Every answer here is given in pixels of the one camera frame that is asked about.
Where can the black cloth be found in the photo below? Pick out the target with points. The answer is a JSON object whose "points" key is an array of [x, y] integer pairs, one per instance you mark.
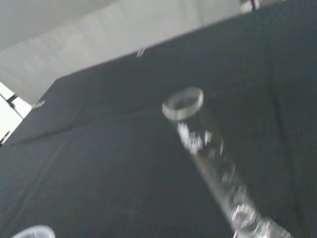
{"points": [[123, 161]]}

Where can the clear cloth clip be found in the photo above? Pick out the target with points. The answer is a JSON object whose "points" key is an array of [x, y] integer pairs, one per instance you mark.
{"points": [[37, 104], [140, 52]]}

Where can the clear plastic funnel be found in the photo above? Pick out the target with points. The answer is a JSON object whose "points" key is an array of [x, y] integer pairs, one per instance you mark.
{"points": [[37, 231]]}

